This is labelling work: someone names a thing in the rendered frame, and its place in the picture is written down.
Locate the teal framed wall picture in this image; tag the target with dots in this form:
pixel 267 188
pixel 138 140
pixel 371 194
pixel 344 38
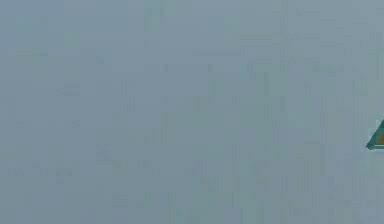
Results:
pixel 379 138

